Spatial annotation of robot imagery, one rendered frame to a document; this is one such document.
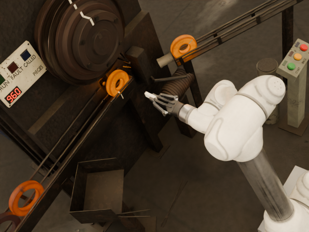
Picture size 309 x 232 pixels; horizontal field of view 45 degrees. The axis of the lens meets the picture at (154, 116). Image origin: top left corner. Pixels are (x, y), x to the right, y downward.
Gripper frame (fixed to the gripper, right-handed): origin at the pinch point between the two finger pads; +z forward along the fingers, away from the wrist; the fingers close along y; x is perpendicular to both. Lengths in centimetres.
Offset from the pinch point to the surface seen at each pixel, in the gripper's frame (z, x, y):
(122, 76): 23.0, 0.2, 3.5
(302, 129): -61, -69, 60
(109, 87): 23.6, 1.2, -6.7
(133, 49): 27.0, 3.3, 20.2
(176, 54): 9.0, -5.8, 34.7
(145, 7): 129, -85, 130
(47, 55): 28, 42, -25
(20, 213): 22, -11, -84
